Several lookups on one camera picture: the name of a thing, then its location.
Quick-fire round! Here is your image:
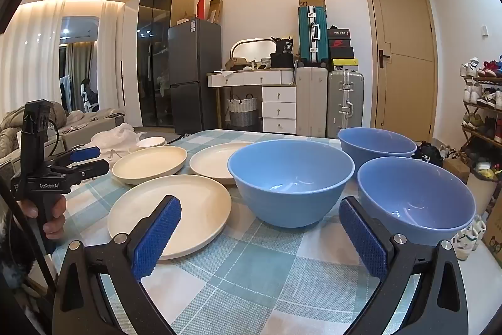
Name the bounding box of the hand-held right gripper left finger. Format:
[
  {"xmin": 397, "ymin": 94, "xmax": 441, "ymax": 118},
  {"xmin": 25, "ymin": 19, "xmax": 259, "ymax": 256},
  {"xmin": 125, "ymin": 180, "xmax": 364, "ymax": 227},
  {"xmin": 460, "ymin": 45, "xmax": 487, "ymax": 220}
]
[{"xmin": 53, "ymin": 195, "xmax": 183, "ymax": 335}]

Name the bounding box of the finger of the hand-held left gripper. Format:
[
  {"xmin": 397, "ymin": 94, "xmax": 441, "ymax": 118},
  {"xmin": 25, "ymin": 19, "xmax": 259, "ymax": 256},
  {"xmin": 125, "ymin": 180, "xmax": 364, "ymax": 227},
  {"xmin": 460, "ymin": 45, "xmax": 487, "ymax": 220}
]
[
  {"xmin": 51, "ymin": 146, "xmax": 101, "ymax": 167},
  {"xmin": 50, "ymin": 158, "xmax": 111, "ymax": 186}
]

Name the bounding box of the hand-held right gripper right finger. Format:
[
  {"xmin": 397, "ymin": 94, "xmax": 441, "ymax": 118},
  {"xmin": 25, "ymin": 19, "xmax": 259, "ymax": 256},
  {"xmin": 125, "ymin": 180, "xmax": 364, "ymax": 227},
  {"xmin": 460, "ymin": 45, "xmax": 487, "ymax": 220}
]
[{"xmin": 338, "ymin": 196, "xmax": 469, "ymax": 335}]

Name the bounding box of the large cream plate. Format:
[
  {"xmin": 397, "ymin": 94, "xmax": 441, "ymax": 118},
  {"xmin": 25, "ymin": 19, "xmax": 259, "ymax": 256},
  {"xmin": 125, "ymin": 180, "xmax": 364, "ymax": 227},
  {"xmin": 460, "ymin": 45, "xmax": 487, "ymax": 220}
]
[
  {"xmin": 189, "ymin": 141, "xmax": 254, "ymax": 185},
  {"xmin": 112, "ymin": 145, "xmax": 188, "ymax": 186},
  {"xmin": 107, "ymin": 174, "xmax": 233, "ymax": 261}
]

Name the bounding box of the blue bowl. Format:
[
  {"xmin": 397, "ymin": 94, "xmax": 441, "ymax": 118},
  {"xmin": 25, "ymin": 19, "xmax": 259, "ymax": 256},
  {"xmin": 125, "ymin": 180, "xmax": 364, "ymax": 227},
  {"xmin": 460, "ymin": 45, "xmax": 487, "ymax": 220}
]
[
  {"xmin": 227, "ymin": 139, "xmax": 355, "ymax": 229},
  {"xmin": 338, "ymin": 127, "xmax": 417, "ymax": 167},
  {"xmin": 357, "ymin": 156, "xmax": 477, "ymax": 246}
]

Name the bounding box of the person's left hand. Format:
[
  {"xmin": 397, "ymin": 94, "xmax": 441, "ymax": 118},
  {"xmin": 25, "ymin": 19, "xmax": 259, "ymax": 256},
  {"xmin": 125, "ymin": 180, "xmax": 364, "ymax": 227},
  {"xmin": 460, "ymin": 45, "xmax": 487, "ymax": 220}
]
[{"xmin": 18, "ymin": 197, "xmax": 68, "ymax": 240}]

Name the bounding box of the puffy beige blanket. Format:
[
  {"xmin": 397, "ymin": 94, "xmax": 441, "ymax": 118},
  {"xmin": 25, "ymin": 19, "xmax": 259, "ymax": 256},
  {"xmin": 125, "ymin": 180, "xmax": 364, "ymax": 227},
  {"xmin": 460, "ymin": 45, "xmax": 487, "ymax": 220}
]
[{"xmin": 0, "ymin": 101, "xmax": 67, "ymax": 163}]

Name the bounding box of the beige sofa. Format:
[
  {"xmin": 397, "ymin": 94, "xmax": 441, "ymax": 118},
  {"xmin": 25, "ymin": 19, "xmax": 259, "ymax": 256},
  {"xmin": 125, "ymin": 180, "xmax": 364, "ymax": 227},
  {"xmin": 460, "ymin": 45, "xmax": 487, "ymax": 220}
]
[{"xmin": 59, "ymin": 107, "xmax": 126, "ymax": 151}]

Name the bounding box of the white plastic bag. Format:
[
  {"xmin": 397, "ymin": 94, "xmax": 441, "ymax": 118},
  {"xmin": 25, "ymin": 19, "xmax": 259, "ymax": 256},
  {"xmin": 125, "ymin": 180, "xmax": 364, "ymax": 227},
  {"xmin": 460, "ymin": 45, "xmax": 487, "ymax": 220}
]
[{"xmin": 91, "ymin": 123, "xmax": 147, "ymax": 163}]

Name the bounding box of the teal checkered tablecloth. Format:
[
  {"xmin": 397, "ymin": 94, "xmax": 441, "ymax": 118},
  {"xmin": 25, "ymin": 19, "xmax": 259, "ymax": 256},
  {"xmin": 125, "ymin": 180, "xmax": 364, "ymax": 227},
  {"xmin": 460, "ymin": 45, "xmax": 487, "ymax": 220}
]
[{"xmin": 51, "ymin": 129, "xmax": 463, "ymax": 335}]

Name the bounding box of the white green sneaker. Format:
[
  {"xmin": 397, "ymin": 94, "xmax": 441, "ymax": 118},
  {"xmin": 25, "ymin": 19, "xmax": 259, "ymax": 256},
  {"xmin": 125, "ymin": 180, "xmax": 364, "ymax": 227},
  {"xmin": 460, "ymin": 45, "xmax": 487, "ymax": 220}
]
[
  {"xmin": 471, "ymin": 215, "xmax": 488, "ymax": 251},
  {"xmin": 451, "ymin": 225, "xmax": 477, "ymax": 261}
]

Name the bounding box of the small brown cardboard box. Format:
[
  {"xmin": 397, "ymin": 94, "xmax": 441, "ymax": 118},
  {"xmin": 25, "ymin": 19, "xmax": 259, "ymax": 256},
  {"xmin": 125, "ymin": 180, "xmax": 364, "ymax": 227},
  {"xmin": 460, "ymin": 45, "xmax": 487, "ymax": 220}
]
[{"xmin": 443, "ymin": 158, "xmax": 470, "ymax": 184}]

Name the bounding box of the dark glass cabinet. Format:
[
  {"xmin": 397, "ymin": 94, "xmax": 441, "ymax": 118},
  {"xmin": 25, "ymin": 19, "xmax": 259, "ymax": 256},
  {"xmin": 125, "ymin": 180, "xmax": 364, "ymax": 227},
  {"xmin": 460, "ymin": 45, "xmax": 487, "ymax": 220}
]
[{"xmin": 136, "ymin": 0, "xmax": 195, "ymax": 128}]

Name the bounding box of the grey refrigerator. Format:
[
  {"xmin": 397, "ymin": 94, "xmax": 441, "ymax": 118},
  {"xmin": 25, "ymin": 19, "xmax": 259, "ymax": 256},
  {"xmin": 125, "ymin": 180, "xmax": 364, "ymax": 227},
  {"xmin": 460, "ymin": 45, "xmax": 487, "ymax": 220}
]
[{"xmin": 168, "ymin": 18, "xmax": 222, "ymax": 135}]

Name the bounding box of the silver suitcase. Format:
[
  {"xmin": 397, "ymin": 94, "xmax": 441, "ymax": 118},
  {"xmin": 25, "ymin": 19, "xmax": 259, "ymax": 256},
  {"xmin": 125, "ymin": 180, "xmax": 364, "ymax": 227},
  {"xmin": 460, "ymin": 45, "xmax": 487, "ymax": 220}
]
[{"xmin": 327, "ymin": 71, "xmax": 365, "ymax": 139}]

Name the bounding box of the beige suitcase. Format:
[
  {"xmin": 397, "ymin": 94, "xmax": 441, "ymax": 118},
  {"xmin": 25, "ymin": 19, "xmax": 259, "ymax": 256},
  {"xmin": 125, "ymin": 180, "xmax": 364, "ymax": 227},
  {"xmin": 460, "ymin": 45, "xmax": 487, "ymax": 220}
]
[{"xmin": 295, "ymin": 66, "xmax": 328, "ymax": 137}]

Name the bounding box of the woven laundry basket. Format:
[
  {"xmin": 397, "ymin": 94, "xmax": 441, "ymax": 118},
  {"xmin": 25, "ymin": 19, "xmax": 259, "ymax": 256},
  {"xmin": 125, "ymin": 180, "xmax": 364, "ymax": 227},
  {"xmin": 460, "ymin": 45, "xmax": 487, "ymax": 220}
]
[{"xmin": 228, "ymin": 94, "xmax": 258, "ymax": 127}]

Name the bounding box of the white vanity desk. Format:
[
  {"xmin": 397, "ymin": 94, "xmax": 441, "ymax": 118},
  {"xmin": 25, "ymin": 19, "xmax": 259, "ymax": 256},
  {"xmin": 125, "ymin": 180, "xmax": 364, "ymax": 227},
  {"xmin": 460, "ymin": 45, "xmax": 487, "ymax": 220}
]
[{"xmin": 206, "ymin": 69, "xmax": 297, "ymax": 135}]

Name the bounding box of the yellow and black shoe box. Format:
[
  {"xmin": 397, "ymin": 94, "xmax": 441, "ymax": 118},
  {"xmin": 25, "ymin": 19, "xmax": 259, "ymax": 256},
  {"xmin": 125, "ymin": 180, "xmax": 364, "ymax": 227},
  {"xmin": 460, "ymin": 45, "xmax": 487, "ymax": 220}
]
[{"xmin": 333, "ymin": 58, "xmax": 359, "ymax": 72}]

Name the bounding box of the brown open box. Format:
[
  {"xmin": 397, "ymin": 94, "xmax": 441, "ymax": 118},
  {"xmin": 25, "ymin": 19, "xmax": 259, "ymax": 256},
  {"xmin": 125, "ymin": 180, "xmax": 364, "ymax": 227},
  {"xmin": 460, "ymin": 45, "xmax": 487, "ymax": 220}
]
[{"xmin": 224, "ymin": 58, "xmax": 252, "ymax": 71}]

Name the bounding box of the shelved shoes collection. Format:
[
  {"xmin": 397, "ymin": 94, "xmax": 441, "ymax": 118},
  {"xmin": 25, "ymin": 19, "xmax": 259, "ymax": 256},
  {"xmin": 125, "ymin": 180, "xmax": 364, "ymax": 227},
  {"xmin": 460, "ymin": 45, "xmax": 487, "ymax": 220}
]
[{"xmin": 461, "ymin": 58, "xmax": 502, "ymax": 171}]

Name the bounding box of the wooden door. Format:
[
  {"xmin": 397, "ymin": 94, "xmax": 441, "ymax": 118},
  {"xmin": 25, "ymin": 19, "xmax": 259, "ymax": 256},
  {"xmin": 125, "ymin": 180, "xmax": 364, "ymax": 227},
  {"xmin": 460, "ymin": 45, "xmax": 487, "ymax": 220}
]
[{"xmin": 361, "ymin": 0, "xmax": 439, "ymax": 143}]

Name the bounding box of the tall cardboard box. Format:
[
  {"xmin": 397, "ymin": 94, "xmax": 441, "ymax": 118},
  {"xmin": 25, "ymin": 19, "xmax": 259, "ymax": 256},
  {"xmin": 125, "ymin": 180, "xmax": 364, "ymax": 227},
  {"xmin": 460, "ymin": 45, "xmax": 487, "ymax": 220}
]
[{"xmin": 208, "ymin": 0, "xmax": 223, "ymax": 25}]

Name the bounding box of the black storage box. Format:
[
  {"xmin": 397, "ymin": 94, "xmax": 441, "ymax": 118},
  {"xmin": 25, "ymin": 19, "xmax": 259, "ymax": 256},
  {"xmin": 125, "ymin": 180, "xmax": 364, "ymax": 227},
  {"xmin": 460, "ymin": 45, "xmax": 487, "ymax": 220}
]
[{"xmin": 270, "ymin": 52, "xmax": 296, "ymax": 69}]

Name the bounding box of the oval mirror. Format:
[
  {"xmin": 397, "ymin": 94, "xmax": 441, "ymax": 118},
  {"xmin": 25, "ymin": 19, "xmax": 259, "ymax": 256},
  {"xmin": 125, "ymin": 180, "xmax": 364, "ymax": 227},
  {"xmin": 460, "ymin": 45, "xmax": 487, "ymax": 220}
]
[{"xmin": 230, "ymin": 39, "xmax": 277, "ymax": 60}]

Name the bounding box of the teal suitcase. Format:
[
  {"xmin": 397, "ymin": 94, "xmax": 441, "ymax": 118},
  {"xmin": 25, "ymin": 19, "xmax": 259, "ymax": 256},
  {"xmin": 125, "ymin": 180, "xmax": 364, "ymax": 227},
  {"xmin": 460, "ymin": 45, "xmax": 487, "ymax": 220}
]
[{"xmin": 298, "ymin": 5, "xmax": 329, "ymax": 66}]

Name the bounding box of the black gift bag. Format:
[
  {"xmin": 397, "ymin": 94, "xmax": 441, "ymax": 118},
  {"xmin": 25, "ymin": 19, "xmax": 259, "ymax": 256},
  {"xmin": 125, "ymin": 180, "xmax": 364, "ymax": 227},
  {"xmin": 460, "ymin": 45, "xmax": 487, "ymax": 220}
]
[{"xmin": 275, "ymin": 36, "xmax": 295, "ymax": 54}]

